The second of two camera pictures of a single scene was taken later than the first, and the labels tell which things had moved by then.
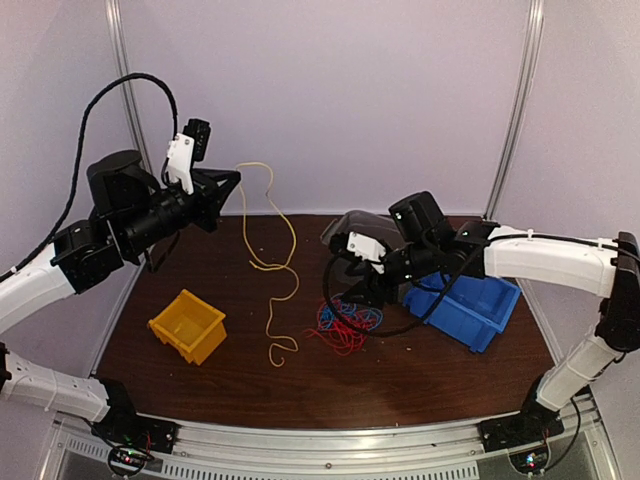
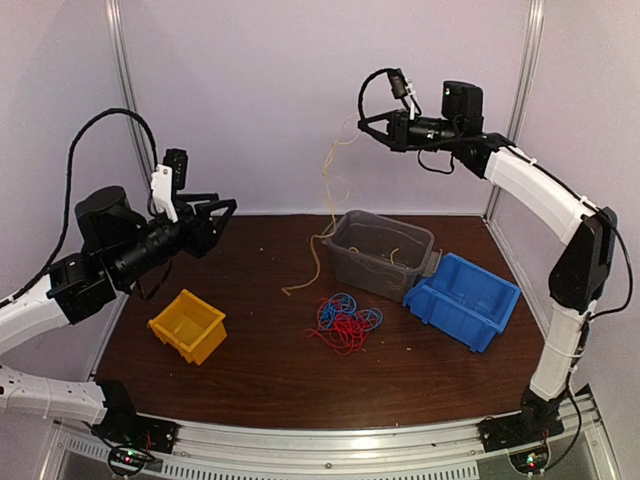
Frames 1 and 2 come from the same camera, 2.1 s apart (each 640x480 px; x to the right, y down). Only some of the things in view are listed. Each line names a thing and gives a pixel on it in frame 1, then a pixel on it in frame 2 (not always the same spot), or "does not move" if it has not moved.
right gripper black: [373, 286] -> [397, 129]
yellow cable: [263, 264] -> [331, 201]
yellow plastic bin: [191, 325] does not move
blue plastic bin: [472, 311] does not move
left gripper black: [210, 195] -> [204, 237]
